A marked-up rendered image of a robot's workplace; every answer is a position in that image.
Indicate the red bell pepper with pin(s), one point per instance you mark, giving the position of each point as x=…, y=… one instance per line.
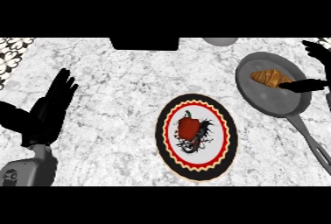
x=188, y=128

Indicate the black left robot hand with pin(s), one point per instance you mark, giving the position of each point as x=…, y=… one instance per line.
x=48, y=113

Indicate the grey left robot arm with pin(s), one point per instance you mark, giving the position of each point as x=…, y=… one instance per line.
x=30, y=169

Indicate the plate with black red rim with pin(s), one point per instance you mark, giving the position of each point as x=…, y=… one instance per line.
x=215, y=163

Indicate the brown croissant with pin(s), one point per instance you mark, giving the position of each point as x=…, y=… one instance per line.
x=268, y=76

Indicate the grey frying pan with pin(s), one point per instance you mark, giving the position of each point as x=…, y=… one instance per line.
x=267, y=99

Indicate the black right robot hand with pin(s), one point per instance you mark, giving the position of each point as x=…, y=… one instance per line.
x=318, y=52

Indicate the grey round bowl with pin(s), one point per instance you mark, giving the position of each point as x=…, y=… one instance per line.
x=219, y=41

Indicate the black appliance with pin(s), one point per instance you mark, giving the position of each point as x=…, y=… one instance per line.
x=144, y=43

